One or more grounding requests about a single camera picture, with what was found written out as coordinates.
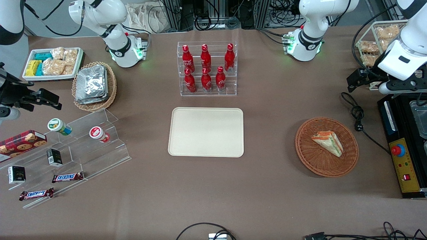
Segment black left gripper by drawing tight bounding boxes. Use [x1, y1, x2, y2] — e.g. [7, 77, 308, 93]
[347, 65, 427, 93]

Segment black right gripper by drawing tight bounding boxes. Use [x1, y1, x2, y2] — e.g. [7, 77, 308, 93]
[0, 63, 62, 112]

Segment triangular sandwich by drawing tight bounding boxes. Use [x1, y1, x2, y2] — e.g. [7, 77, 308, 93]
[311, 131, 344, 158]

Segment white rectangular snack tray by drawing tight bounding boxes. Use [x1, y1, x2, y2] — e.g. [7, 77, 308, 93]
[22, 47, 84, 81]

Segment oval wicker basket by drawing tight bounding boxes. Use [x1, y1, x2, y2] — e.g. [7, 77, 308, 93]
[72, 62, 117, 112]

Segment round brown wicker basket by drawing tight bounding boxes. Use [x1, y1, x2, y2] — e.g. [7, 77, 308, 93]
[295, 117, 359, 178]

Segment beige plastic tray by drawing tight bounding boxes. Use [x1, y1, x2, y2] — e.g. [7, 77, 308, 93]
[168, 107, 245, 158]

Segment green lid yoghurt cup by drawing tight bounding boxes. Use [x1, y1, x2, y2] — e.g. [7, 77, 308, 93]
[47, 118, 72, 136]

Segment yellow snack pack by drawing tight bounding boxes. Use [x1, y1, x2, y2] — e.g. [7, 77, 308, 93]
[26, 60, 42, 77]

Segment silver foil packet stack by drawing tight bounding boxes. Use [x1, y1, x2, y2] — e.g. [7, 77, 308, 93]
[75, 65, 109, 105]

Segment red cookie box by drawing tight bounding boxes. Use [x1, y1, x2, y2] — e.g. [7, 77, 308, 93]
[0, 130, 48, 163]

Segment black sealing machine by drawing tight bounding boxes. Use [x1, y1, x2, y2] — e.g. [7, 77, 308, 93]
[377, 93, 427, 200]

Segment small black box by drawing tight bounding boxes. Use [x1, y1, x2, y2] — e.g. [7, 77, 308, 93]
[46, 148, 63, 167]
[8, 166, 26, 185]

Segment red lid yoghurt cup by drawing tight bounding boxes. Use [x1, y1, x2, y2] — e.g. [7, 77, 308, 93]
[89, 126, 110, 143]

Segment clear acrylic stepped display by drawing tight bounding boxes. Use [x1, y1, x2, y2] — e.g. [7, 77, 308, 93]
[0, 108, 131, 209]

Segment clear plastic container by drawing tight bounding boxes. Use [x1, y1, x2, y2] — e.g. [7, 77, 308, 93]
[409, 99, 427, 140]

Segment Snickers chocolate bar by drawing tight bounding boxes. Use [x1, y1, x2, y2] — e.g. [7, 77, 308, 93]
[52, 172, 85, 184]
[19, 188, 54, 201]

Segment beige cloth bag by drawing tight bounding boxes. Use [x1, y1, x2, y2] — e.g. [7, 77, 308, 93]
[126, 3, 169, 34]

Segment red cola bottle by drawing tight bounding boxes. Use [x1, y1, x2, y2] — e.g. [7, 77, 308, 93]
[201, 68, 212, 92]
[184, 68, 197, 93]
[182, 45, 195, 72]
[200, 44, 212, 70]
[216, 66, 227, 92]
[225, 43, 236, 72]

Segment clear acrylic bottle rack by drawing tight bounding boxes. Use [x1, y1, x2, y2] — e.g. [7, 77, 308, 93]
[177, 41, 238, 97]

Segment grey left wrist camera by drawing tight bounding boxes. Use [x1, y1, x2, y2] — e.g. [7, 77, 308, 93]
[378, 81, 427, 96]

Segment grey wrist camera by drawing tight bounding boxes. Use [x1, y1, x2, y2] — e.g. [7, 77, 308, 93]
[378, 81, 427, 96]
[0, 106, 21, 122]

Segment black power cable with plug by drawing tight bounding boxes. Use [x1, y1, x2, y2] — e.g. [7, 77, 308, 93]
[340, 92, 391, 156]

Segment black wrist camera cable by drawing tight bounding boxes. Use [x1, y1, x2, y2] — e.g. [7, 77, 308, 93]
[352, 3, 406, 79]

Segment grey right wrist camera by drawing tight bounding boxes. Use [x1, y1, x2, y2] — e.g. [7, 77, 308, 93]
[0, 106, 21, 122]

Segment white wire rack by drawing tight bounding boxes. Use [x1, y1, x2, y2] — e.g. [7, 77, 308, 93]
[355, 20, 411, 91]

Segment aluminium frame rack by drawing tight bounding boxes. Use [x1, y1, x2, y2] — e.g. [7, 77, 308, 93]
[160, 0, 271, 32]

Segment black tangled cables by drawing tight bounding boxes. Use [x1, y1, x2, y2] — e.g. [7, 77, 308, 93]
[304, 221, 427, 240]

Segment black looped cable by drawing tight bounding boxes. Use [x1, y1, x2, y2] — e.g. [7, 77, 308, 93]
[175, 222, 237, 240]

